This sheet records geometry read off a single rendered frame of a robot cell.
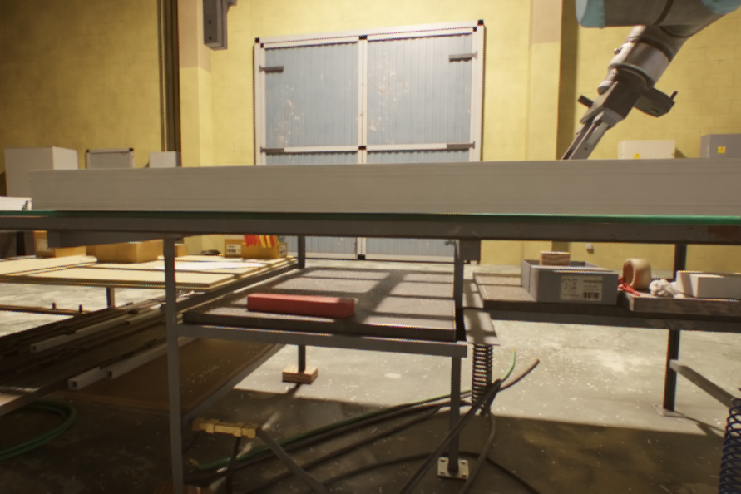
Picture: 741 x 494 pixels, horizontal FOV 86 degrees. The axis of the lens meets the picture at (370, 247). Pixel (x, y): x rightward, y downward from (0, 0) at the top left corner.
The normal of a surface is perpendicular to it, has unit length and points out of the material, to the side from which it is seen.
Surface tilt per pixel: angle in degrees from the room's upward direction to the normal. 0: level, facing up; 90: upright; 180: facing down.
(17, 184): 90
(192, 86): 90
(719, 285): 90
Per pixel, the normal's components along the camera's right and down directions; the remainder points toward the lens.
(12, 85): -0.19, 0.08
